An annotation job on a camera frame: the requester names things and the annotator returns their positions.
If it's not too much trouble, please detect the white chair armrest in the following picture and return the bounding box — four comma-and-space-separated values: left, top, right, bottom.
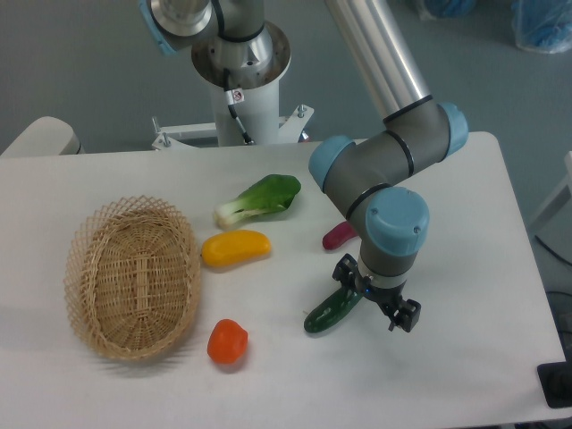
1, 116, 85, 158

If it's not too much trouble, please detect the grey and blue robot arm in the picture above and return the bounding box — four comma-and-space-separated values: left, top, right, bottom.
139, 1, 468, 333

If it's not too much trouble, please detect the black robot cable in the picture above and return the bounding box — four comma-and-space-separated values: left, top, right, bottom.
222, 66, 256, 146

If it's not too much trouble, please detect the black device at table edge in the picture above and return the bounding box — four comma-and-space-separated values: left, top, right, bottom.
537, 361, 571, 409

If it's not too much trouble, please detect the purple sweet potato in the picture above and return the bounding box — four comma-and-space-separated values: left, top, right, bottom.
322, 221, 358, 251

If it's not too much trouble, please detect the dark green cucumber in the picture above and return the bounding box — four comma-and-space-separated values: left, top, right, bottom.
303, 287, 362, 334

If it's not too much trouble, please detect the orange bell pepper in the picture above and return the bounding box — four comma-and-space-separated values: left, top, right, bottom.
207, 319, 248, 365

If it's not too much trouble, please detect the green bok choy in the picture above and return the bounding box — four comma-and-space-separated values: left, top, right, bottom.
213, 174, 301, 229

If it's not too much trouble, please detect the yellow bell pepper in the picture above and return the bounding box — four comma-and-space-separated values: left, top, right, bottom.
201, 230, 272, 268

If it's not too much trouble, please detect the blue plastic bag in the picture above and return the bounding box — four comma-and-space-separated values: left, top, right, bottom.
511, 0, 571, 54

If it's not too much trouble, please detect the woven wicker basket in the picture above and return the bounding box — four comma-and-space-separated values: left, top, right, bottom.
63, 196, 201, 361

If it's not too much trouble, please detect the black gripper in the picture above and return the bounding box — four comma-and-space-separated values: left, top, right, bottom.
332, 254, 421, 332

